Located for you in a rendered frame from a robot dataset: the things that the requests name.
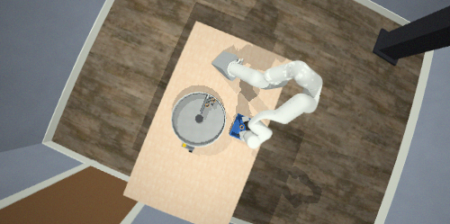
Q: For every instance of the grey round turning table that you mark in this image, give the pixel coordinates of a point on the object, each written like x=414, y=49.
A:
x=196, y=126

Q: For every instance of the blue square tray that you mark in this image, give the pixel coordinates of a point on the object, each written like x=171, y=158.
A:
x=235, y=128

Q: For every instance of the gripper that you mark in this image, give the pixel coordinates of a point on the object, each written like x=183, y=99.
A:
x=241, y=133

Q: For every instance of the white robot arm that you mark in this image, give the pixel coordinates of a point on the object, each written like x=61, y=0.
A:
x=298, y=104

